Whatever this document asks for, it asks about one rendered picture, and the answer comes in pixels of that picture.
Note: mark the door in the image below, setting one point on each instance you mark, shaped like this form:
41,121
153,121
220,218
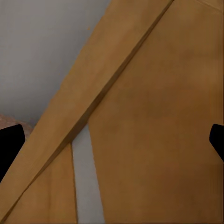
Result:
125,139

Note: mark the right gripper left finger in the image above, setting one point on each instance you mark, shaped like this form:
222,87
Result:
12,140

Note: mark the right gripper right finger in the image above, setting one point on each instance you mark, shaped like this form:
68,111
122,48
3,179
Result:
217,139

